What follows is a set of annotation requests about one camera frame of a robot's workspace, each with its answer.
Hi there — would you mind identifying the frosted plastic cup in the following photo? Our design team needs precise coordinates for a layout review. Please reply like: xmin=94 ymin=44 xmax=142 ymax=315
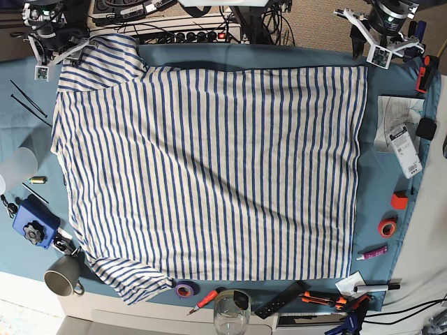
xmin=1 ymin=147 xmax=38 ymax=194

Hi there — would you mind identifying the white paper note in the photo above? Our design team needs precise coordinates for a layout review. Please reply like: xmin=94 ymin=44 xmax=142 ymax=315
xmin=335 ymin=271 xmax=365 ymax=299

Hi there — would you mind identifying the teal table cloth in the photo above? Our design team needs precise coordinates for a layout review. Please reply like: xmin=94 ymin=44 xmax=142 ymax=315
xmin=1 ymin=44 xmax=423 ymax=302

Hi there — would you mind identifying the orange tape roll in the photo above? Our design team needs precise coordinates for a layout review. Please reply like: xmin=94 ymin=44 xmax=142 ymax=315
xmin=377 ymin=217 xmax=397 ymax=238

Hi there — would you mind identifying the purple tape roll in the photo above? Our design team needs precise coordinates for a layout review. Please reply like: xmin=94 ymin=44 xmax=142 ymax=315
xmin=174 ymin=280 xmax=200 ymax=299

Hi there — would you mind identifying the clear drinking glass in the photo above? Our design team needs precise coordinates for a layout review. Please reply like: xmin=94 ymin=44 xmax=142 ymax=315
xmin=214 ymin=289 xmax=251 ymax=335

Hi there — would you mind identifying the blue bar clamp top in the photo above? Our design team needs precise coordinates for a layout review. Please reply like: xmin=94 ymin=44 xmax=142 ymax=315
xmin=402 ymin=20 xmax=427 ymax=63

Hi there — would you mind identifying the small brass battery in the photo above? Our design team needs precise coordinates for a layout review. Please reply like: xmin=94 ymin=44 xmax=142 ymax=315
xmin=28 ymin=176 xmax=47 ymax=184

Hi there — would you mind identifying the black stick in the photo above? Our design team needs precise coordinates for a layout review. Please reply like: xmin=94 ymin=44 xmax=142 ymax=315
xmin=22 ymin=183 xmax=49 ymax=204

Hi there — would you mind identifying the white packaged item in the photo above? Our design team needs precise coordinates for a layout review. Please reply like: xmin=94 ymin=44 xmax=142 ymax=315
xmin=387 ymin=124 xmax=422 ymax=179

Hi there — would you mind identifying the blue white striped T-shirt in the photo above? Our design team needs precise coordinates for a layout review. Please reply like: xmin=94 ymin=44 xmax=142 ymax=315
xmin=51 ymin=34 xmax=367 ymax=304

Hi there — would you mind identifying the blue bar clamp bottom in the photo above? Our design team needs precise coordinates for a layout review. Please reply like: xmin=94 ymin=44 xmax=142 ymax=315
xmin=325 ymin=294 xmax=372 ymax=335

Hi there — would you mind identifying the long black cable tie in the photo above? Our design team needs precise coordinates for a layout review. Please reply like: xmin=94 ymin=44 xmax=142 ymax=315
xmin=10 ymin=80 xmax=48 ymax=118

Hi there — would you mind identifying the blue box with black knob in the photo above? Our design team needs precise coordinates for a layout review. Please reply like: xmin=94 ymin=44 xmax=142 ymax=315
xmin=13 ymin=199 xmax=60 ymax=249

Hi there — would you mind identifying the grey ceramic mug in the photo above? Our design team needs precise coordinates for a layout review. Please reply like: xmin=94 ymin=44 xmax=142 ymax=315
xmin=43 ymin=255 xmax=85 ymax=297

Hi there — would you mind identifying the black square pad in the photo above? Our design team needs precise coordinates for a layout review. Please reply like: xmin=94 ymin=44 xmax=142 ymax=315
xmin=416 ymin=117 xmax=437 ymax=141

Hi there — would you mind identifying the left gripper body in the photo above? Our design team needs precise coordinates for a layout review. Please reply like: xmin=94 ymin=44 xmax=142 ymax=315
xmin=347 ymin=7 xmax=425 ymax=58

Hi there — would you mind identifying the black remote control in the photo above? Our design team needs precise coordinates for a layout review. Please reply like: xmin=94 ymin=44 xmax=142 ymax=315
xmin=254 ymin=281 xmax=310 ymax=320

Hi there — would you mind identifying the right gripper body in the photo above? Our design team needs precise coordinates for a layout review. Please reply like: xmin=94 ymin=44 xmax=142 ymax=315
xmin=28 ymin=22 xmax=89 ymax=66

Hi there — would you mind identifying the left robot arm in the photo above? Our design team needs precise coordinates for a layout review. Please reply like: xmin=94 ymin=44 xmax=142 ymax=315
xmin=334 ymin=1 xmax=426 ymax=69

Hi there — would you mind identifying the orange black clamp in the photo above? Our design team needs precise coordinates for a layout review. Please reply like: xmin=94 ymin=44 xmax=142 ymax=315
xmin=416 ymin=55 xmax=439 ymax=94

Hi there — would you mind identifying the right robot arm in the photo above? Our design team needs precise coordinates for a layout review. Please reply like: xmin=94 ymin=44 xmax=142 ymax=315
xmin=17 ymin=1 xmax=90 ymax=66

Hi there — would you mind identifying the black power strip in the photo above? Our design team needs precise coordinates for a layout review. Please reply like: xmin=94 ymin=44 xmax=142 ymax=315
xmin=156 ymin=31 xmax=230 ymax=44

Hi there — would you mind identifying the short black cable tie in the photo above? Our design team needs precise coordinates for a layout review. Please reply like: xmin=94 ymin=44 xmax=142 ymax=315
xmin=10 ymin=94 xmax=52 ymax=128

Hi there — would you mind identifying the white marker pen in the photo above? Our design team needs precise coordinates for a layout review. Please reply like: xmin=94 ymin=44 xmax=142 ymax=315
xmin=353 ymin=283 xmax=400 ymax=294

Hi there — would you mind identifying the orange handled screwdriver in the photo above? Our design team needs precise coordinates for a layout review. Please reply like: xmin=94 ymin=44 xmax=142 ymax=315
xmin=188 ymin=287 xmax=225 ymax=315

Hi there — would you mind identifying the blue bar clamp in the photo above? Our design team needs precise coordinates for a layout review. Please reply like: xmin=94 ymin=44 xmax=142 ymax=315
xmin=325 ymin=294 xmax=372 ymax=335
xmin=402 ymin=20 xmax=427 ymax=63

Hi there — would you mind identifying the purple glue tube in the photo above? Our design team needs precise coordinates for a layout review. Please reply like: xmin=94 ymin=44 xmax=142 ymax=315
xmin=356 ymin=246 xmax=388 ymax=261

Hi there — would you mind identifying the printed paper sheet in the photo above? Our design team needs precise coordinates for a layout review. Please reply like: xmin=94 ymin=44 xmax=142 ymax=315
xmin=374 ymin=96 xmax=424 ymax=153

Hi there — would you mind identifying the red cube block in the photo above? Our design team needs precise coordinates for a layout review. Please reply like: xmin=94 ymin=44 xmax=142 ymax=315
xmin=390 ymin=191 xmax=408 ymax=210

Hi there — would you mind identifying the orange black utility knife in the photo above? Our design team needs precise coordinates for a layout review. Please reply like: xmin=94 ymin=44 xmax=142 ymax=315
xmin=299 ymin=291 xmax=347 ymax=311

